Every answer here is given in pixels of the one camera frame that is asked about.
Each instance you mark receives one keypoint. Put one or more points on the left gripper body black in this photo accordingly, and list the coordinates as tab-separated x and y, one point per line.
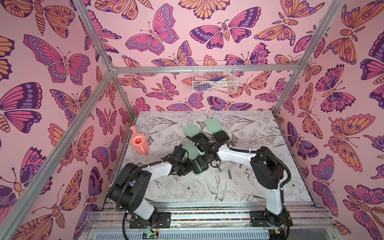
184	167

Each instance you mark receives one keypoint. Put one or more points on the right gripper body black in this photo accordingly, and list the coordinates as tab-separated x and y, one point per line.
202	142

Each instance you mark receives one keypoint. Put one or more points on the green nail clipper case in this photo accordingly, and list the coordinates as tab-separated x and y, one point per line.
200	156

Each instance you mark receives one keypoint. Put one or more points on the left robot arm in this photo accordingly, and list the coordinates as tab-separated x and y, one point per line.
129	189

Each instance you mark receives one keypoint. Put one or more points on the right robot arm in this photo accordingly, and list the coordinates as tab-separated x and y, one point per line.
270	172

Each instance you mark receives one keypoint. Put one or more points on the pink watering can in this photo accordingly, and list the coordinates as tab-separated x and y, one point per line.
139	142

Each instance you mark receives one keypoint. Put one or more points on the green circuit board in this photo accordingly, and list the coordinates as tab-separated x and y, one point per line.
150	235

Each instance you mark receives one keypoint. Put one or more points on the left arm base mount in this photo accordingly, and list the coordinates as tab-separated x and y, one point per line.
159	220

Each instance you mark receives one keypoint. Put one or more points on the white wire wall basket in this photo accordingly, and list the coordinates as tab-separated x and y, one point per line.
214	77

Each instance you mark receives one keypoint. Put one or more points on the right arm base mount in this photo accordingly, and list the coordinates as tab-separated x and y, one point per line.
268	219

